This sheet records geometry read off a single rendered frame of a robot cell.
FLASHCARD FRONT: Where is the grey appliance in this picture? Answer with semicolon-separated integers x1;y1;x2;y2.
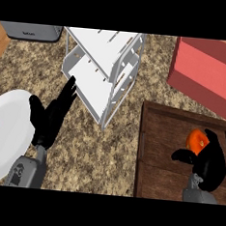
0;20;65;44

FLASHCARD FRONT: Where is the red box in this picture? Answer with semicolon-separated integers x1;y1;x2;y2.
163;36;226;123

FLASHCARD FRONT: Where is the white tiered basket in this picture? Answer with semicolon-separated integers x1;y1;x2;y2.
55;26;147;134

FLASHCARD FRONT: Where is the white plate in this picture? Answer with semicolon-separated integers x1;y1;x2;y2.
0;87;40;189

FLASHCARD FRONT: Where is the orange squash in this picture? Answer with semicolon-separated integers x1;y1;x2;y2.
184;127;212;157

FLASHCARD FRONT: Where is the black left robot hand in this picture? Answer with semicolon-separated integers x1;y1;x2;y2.
23;71;79;153

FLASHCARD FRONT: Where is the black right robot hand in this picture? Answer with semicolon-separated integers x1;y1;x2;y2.
167;126;226;194

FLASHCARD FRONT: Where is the brown wooden tray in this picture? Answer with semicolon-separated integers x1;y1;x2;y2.
131;99;226;207

